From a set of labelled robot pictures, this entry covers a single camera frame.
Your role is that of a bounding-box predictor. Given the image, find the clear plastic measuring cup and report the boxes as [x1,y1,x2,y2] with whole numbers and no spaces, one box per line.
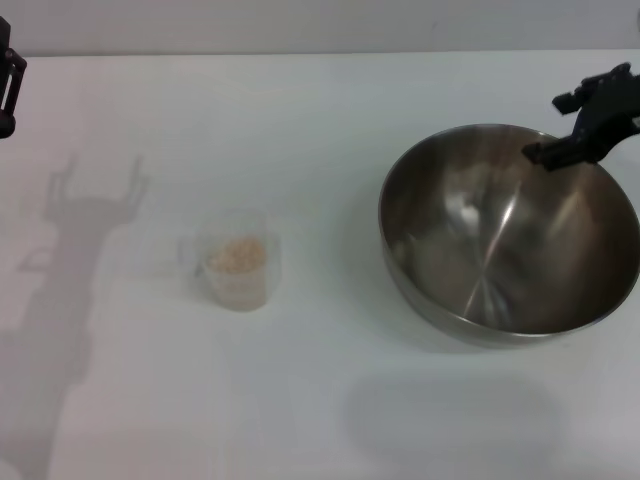
[177,208,282,315]

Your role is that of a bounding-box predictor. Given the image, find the large stainless steel bowl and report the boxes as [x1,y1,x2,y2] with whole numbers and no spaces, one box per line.
[378,123,640,349]

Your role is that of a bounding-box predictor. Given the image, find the white rice grains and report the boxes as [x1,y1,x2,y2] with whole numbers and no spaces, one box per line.
[204,237,271,310]

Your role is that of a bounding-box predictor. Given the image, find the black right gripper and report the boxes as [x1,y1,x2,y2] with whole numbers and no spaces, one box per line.
[522,63,640,172]

